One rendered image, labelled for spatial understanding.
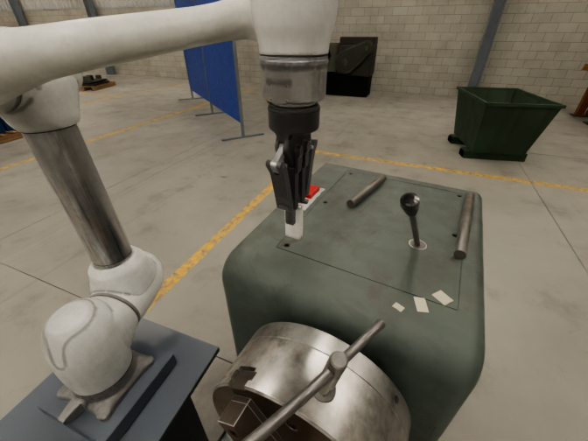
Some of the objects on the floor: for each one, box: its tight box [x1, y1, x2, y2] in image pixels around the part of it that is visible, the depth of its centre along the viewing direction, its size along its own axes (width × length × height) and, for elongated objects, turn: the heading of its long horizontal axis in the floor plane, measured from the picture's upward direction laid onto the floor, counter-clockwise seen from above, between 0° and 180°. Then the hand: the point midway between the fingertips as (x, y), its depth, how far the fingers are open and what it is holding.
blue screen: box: [174, 0, 264, 141], centre depth 607 cm, size 412×80×235 cm, turn 29°
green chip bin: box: [447, 87, 566, 162], centre depth 445 cm, size 134×94×85 cm
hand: (294, 220), depth 52 cm, fingers closed
